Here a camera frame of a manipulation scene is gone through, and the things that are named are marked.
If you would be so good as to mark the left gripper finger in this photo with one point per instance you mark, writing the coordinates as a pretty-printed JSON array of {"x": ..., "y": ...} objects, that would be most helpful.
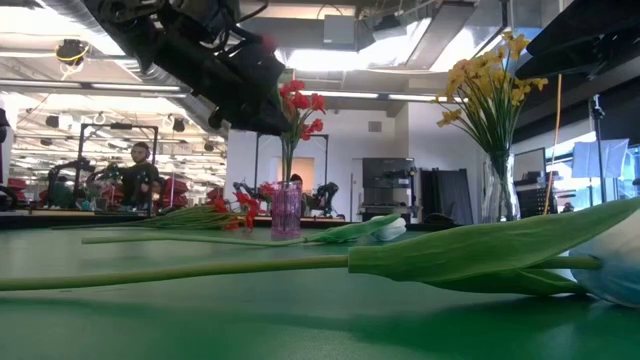
[{"x": 255, "y": 120}]

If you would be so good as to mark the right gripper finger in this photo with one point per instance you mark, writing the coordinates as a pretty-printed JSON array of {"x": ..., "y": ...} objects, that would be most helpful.
[
  {"x": 600, "y": 25},
  {"x": 565, "y": 67}
]

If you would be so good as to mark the red artificial flower bunch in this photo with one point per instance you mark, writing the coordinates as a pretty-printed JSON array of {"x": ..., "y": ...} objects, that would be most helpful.
[
  {"x": 300, "y": 100},
  {"x": 190, "y": 217}
]

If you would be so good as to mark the pink glass vase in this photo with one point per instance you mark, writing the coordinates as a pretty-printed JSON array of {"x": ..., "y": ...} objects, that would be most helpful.
[{"x": 286, "y": 212}]

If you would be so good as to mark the white artificial tulip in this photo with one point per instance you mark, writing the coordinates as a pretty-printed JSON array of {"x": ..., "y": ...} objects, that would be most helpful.
[
  {"x": 450, "y": 252},
  {"x": 350, "y": 231}
]

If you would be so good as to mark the clear glass vase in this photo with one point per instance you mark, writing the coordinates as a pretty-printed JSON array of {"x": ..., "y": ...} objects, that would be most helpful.
[{"x": 500, "y": 200}]

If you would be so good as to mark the black background robot arm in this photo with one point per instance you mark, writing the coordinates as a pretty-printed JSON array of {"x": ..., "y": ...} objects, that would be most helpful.
[{"x": 325, "y": 197}]

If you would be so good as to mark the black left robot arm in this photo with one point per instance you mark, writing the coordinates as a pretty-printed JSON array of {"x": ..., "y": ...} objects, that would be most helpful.
[{"x": 150, "y": 25}]

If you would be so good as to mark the black tripod light stand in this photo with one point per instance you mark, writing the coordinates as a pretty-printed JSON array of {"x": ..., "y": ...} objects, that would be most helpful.
[{"x": 598, "y": 125}]

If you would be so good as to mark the person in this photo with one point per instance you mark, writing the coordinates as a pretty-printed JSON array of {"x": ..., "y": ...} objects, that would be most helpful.
[
  {"x": 297, "y": 178},
  {"x": 140, "y": 185}
]

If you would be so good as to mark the long ceiling light bar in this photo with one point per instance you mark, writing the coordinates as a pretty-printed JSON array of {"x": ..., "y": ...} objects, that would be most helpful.
[{"x": 135, "y": 87}]

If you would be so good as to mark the white softbox panel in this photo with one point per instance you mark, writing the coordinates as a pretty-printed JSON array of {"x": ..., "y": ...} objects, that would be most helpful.
[{"x": 600, "y": 157}]

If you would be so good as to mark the white framed board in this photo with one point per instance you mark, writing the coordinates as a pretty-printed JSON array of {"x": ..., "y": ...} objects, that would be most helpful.
[{"x": 530, "y": 162}]

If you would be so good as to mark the black perforated rack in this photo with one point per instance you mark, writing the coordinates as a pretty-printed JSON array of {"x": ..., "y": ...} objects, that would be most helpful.
[{"x": 532, "y": 200}]

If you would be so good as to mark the grey bottle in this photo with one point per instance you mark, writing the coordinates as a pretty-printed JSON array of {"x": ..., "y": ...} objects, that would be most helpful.
[{"x": 568, "y": 207}]

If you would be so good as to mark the black cabinet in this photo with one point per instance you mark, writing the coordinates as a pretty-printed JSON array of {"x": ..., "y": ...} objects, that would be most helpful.
[{"x": 387, "y": 172}]

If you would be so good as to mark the black ceiling device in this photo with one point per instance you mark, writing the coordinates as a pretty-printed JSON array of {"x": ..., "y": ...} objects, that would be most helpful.
[{"x": 71, "y": 50}]

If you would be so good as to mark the dark grey panel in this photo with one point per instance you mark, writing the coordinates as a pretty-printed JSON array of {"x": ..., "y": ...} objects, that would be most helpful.
[{"x": 450, "y": 195}]

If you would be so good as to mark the green table mat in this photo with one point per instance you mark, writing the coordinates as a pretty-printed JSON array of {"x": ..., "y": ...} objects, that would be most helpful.
[{"x": 250, "y": 330}]

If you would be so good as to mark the silver ventilation duct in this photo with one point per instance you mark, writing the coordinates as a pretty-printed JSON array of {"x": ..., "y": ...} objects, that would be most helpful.
[{"x": 172, "y": 97}]

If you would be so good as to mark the black gantry frame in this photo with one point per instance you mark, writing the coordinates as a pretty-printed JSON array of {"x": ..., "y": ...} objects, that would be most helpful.
[
  {"x": 120, "y": 126},
  {"x": 320, "y": 136}
]

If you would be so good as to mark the grey wall vent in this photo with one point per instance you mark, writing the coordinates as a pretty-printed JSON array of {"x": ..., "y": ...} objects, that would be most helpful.
[{"x": 375, "y": 126}]

